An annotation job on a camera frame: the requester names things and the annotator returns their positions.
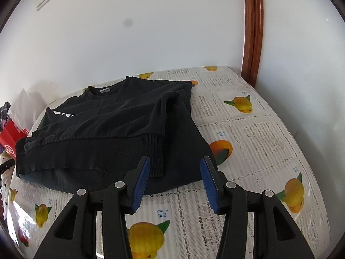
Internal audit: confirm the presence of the grey plaid cloth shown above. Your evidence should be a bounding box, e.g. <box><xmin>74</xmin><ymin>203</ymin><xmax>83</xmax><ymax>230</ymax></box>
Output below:
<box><xmin>0</xmin><ymin>102</ymin><xmax>12</xmax><ymax>122</ymax></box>

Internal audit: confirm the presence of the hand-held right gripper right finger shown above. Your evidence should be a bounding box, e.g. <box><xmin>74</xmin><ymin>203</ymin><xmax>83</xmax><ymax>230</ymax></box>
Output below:
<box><xmin>199</xmin><ymin>155</ymin><xmax>321</xmax><ymax>259</ymax></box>

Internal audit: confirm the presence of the fruit print tablecloth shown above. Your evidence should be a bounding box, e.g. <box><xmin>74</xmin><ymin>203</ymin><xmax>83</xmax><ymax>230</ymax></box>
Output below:
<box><xmin>5</xmin><ymin>65</ymin><xmax>332</xmax><ymax>259</ymax></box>

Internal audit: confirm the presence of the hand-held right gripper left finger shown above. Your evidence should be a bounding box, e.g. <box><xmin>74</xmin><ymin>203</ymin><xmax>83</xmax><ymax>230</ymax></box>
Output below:
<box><xmin>34</xmin><ymin>155</ymin><xmax>151</xmax><ymax>259</ymax></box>

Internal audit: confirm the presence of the black sweatshirt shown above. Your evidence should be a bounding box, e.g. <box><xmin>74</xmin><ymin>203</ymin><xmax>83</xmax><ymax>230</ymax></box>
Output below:
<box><xmin>15</xmin><ymin>76</ymin><xmax>217</xmax><ymax>195</ymax></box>

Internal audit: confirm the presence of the red paper bag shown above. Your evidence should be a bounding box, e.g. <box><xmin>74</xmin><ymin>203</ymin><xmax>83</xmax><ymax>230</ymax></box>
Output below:
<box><xmin>0</xmin><ymin>120</ymin><xmax>30</xmax><ymax>160</ymax></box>

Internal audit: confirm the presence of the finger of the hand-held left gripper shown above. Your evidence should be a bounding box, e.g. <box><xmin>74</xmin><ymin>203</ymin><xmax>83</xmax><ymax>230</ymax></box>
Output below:
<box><xmin>0</xmin><ymin>160</ymin><xmax>15</xmax><ymax>173</ymax></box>

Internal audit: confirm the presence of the brown wooden door frame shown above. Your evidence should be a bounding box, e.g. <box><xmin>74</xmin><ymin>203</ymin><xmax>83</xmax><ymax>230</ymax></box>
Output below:
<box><xmin>241</xmin><ymin>0</ymin><xmax>264</xmax><ymax>88</ymax></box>

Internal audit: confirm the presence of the white plastic bag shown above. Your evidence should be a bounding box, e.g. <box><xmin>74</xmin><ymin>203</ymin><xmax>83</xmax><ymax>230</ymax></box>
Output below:
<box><xmin>8</xmin><ymin>88</ymin><xmax>41</xmax><ymax>130</ymax></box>

